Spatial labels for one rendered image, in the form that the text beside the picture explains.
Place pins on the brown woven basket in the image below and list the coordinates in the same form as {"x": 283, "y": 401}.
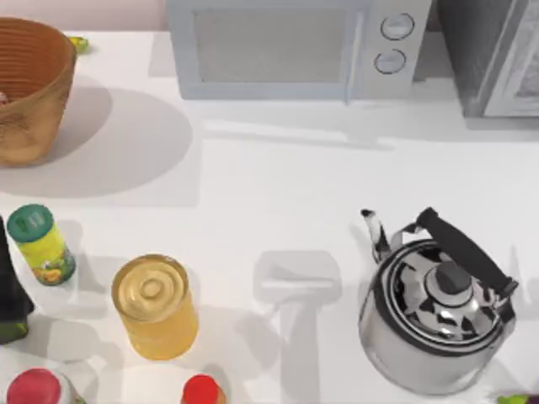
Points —
{"x": 38, "y": 90}

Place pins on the yellow bottle with green cap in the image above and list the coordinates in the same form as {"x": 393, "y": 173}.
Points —
{"x": 44, "y": 248}

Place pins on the orange bottle with red cap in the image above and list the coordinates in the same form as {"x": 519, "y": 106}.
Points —
{"x": 203, "y": 390}

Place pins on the round microwave knob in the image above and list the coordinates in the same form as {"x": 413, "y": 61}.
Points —
{"x": 397, "y": 26}
{"x": 390, "y": 61}

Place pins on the green and purple object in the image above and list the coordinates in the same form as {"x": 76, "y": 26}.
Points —
{"x": 516, "y": 399}

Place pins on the small green yellow object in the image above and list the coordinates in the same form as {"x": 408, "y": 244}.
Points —
{"x": 80, "y": 44}

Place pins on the pale microwave oven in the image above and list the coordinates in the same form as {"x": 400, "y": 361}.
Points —
{"x": 269, "y": 50}

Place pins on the yellow can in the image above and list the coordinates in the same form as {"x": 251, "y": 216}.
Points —
{"x": 155, "y": 307}

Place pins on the dark green bottle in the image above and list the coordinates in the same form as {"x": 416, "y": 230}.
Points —
{"x": 10, "y": 294}

